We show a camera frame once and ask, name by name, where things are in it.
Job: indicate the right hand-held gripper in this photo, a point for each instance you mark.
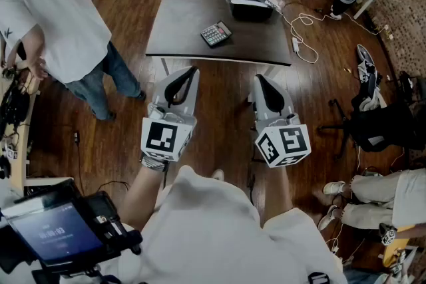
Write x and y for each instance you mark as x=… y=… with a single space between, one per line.
x=293 y=141

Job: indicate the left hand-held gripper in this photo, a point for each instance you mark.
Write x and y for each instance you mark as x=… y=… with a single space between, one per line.
x=159 y=139

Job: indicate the black calculator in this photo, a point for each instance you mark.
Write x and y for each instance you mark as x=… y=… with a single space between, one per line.
x=214 y=35

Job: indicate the person's right forearm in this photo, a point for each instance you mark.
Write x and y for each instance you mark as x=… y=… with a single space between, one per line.
x=278 y=193

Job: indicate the person's left forearm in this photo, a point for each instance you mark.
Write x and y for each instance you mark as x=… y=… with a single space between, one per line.
x=139 y=196

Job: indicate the white power strip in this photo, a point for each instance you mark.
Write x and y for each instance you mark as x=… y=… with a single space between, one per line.
x=295 y=44

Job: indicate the person's right white shoe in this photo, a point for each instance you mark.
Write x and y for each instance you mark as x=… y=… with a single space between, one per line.
x=218 y=174

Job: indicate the black box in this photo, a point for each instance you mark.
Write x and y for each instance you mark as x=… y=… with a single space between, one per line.
x=249 y=11

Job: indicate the light cloth on chair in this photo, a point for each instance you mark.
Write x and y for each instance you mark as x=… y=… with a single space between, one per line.
x=369 y=104

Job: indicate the black and white cloth bundle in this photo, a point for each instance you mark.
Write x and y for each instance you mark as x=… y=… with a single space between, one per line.
x=366 y=71

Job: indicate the grey oval shell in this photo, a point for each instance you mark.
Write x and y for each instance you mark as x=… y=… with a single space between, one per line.
x=364 y=53

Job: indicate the black office chair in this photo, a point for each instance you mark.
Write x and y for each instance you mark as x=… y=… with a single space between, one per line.
x=382 y=133

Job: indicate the person's white clothing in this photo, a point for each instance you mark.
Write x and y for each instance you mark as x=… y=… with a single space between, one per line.
x=206 y=236

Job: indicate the light wooden desk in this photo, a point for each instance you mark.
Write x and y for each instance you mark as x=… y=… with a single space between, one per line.
x=20 y=143

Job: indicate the black tablet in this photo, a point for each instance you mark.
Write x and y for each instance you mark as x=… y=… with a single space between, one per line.
x=56 y=236

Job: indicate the yellow plastic object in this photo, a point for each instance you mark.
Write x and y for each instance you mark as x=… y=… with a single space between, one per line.
x=389 y=256

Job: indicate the left hand-held gripper camera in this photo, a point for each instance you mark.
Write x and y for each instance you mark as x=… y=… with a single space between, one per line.
x=156 y=112

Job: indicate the hand-held gripper camera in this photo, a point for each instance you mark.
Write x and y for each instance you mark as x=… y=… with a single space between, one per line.
x=156 y=112
x=293 y=118

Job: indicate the right hand-held gripper camera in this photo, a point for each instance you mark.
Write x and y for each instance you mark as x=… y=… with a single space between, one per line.
x=293 y=118

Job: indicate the black tablet mount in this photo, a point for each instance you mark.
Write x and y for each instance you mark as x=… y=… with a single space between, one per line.
x=100 y=206

